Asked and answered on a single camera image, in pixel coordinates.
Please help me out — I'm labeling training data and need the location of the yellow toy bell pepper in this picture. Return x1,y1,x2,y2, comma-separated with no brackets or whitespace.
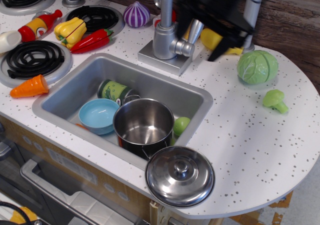
53,17,87,50

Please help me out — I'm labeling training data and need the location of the silver oven door handle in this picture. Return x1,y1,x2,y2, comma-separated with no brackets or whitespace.
20,159,144,225

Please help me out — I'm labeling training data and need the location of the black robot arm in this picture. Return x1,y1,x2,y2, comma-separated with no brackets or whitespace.
176,0,254,62

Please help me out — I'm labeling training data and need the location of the yellow object on floor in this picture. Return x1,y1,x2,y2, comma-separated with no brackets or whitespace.
9,206,38,225

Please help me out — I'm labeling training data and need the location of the stainless steel pot lid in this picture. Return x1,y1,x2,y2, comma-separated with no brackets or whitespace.
145,146,215,208

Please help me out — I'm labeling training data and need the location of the red toy tomato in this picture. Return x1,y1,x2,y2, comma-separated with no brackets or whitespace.
152,10,177,27

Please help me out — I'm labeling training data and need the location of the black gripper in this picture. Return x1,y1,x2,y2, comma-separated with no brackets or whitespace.
176,0,254,62

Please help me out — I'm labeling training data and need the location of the grey stove knob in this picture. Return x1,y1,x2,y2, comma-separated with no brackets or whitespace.
62,0,86,8

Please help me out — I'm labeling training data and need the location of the red toy ketchup bottle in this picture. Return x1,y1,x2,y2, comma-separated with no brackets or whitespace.
18,9,63,43

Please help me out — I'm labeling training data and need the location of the silver toy faucet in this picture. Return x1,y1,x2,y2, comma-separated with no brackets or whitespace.
137,0,204,76

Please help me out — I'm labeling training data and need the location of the back right stove burner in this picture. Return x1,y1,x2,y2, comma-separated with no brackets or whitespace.
62,5,125,35

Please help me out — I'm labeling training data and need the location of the yellow toy squash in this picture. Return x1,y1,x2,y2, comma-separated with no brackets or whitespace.
200,28,244,55

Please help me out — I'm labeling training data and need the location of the orange toy carrot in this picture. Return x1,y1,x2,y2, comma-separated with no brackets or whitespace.
9,74,49,98

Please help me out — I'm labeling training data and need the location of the white toy bottle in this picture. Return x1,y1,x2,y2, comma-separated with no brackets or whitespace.
0,30,22,54

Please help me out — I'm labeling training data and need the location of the grey metal pole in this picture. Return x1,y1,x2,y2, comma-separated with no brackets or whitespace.
241,0,262,54

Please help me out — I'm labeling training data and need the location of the red toy chili pepper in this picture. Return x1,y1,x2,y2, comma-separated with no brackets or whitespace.
70,28,114,54

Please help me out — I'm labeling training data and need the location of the green toy broccoli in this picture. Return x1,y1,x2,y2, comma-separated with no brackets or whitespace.
262,89,289,114

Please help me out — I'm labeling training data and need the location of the front left stove burner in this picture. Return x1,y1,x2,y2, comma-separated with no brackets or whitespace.
0,40,73,88

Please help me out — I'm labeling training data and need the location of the light blue bowl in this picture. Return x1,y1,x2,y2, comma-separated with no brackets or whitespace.
78,98,120,135

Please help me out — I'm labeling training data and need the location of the green pea can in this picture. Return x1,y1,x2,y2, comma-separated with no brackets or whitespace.
97,79,138,106

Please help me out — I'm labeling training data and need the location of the purple striped toy onion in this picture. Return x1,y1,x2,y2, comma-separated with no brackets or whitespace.
123,1,151,28

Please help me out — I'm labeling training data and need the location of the green toy apple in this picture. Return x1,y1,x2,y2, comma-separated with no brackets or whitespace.
173,116,191,136

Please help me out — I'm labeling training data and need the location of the green toy cabbage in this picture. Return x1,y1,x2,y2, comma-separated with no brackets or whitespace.
236,50,279,85

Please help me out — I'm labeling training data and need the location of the grey sink basin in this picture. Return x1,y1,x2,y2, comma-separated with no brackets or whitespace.
32,53,214,170

